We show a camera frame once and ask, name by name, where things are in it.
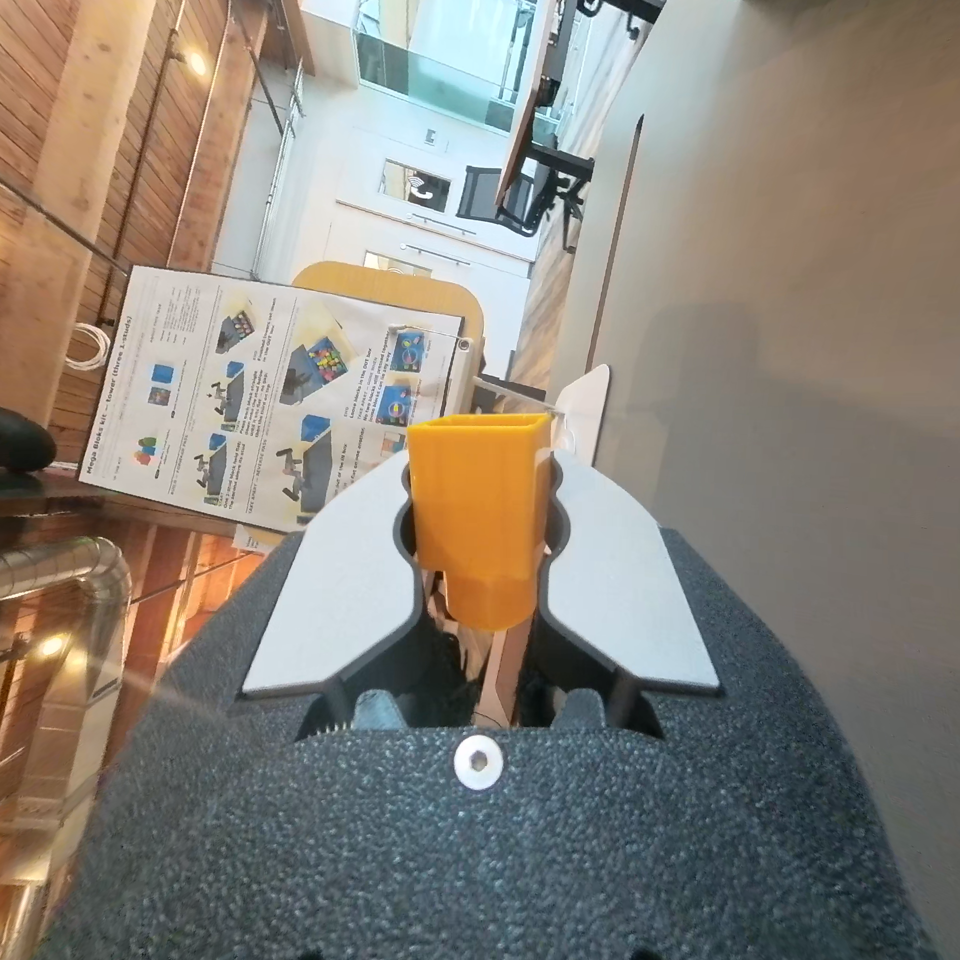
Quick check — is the black office chair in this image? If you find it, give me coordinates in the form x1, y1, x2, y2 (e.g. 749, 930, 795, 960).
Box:
456, 146, 595, 237

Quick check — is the yellow toy block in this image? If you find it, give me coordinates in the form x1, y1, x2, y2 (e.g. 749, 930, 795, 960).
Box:
406, 412, 552, 630

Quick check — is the laminated instruction sheet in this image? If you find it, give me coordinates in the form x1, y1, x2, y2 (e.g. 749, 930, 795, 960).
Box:
78, 264, 468, 535

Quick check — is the silver ventilation duct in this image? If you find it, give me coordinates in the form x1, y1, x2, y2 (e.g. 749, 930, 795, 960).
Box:
0, 536, 135, 826

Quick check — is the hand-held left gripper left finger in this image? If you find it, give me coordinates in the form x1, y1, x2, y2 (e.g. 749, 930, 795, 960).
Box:
238, 452, 423, 700

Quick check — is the long wooden desk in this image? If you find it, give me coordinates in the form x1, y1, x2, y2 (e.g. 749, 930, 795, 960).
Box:
495, 0, 594, 205

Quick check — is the instruction poster board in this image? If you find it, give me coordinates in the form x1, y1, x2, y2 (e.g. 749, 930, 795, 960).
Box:
291, 261, 489, 421

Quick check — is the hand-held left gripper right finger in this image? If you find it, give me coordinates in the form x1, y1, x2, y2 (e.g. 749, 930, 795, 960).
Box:
541, 450, 721, 693

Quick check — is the white cable coil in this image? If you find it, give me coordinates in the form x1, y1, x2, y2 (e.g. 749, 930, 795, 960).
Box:
63, 321, 114, 370

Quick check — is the dark rounded object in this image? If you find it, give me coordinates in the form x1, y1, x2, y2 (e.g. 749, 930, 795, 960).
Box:
0, 408, 58, 474

